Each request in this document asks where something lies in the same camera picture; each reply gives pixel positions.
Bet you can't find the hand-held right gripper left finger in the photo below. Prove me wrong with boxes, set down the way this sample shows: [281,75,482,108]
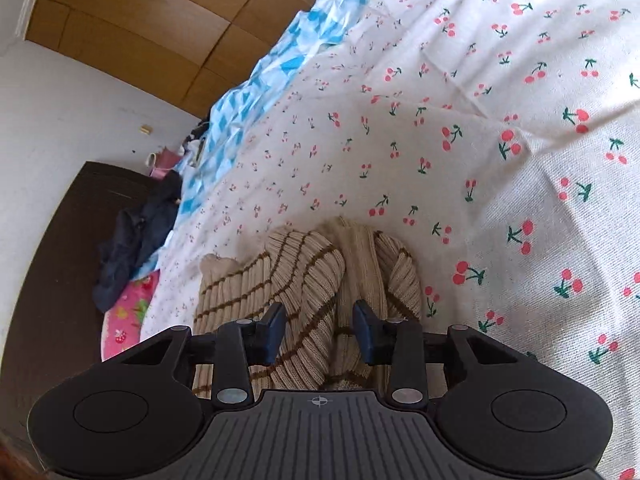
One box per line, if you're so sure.
[120,301,288,409]

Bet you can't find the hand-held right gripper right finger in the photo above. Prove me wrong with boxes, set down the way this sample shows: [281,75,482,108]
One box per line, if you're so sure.
[352,300,522,407]

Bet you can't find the beige brown-striped knit sweater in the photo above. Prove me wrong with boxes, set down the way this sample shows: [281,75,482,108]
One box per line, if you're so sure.
[192,216,424,402]

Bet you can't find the dark navy clothes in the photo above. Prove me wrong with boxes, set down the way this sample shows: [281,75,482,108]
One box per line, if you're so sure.
[92,170,182,314]

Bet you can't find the pink strawberry-print pillow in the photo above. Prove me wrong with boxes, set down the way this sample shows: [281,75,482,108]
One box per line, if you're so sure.
[100,270,162,362]

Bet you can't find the white cherry-print bed sheet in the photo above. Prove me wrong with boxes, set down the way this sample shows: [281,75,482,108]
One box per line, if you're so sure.
[140,0,640,480]

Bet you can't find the pink container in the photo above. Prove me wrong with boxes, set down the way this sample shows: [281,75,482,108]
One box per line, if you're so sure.
[145,146,182,181]

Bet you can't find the dark brown wooden headboard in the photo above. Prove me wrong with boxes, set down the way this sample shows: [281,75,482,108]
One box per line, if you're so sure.
[0,161,167,461]

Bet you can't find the blue white checkered quilt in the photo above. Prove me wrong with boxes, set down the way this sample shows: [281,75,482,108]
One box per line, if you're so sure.
[172,0,412,221]

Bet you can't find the wooden wardrobe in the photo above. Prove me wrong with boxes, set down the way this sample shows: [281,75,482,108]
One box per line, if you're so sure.
[25,0,362,122]

